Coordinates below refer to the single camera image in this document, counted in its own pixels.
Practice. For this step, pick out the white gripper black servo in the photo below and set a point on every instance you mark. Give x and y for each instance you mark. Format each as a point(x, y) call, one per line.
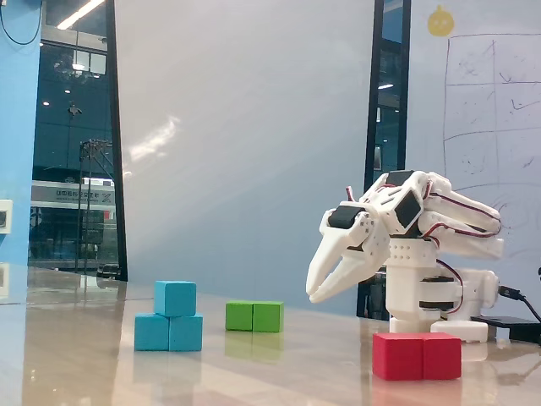
point(343, 231)

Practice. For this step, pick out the small blue cube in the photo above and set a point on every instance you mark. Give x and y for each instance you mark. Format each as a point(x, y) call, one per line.
point(175, 298)

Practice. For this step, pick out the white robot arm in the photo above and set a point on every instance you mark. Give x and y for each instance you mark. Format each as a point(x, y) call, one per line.
point(408, 275)

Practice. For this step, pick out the green rectangular block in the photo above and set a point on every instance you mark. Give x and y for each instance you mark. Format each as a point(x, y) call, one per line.
point(253, 317)

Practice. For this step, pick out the red rectangular block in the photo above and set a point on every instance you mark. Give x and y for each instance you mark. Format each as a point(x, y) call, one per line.
point(416, 357)

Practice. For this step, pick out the blue rectangular block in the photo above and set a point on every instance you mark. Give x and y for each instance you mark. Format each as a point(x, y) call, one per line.
point(169, 334)

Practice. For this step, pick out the black power adapter box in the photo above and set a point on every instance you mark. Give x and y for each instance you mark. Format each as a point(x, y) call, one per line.
point(515, 327)

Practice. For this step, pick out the yellow round sticker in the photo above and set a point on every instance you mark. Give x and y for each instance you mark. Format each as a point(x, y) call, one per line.
point(440, 22)

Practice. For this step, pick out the metal scaffold tower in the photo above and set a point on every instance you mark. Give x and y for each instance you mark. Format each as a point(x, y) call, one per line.
point(81, 190)

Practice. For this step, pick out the white storefront sign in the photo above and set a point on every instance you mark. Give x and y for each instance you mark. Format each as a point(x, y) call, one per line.
point(72, 195)

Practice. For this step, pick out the black window frame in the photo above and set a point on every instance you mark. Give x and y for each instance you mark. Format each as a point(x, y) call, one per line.
point(116, 127)
point(372, 84)

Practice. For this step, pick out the white wall socket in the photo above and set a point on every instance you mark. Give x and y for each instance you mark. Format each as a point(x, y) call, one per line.
point(5, 215)

